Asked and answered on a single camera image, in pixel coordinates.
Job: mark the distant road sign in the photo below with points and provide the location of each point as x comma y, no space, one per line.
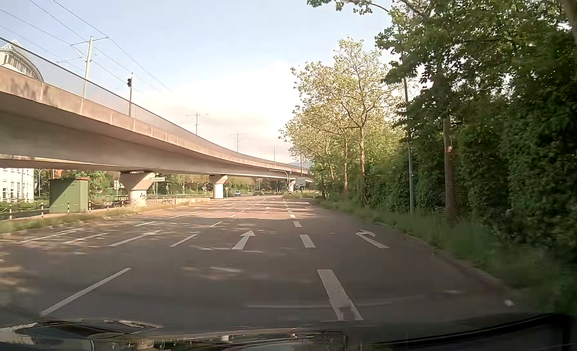
299,183

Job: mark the grey asphalt road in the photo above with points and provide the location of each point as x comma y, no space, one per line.
269,273

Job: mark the road markings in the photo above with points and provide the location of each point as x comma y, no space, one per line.
338,295

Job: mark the car's own bonnet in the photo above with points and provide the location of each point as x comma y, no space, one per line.
288,339

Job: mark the railway signal on pole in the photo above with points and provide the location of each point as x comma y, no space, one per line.
130,92

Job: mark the row of trees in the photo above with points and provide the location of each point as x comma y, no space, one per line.
488,122

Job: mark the concrete elevated railway bridge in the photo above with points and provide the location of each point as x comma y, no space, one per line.
74,131

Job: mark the green utility cabinet building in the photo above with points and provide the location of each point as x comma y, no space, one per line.
68,195

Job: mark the row of catenary masts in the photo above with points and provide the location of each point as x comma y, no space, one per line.
89,58

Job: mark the grass verge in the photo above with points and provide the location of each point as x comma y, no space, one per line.
512,253

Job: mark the row of marker posts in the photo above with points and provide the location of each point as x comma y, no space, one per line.
40,208

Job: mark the grass strip with kerb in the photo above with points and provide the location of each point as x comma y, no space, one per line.
40,222

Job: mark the white building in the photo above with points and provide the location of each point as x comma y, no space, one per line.
6,185

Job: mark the building with glass roof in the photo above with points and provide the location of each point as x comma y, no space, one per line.
10,58

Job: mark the low concrete wall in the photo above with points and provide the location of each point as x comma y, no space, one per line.
181,201

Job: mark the grey lamp post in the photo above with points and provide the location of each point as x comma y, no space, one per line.
408,146

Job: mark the road sign on post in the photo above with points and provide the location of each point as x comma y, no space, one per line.
157,183

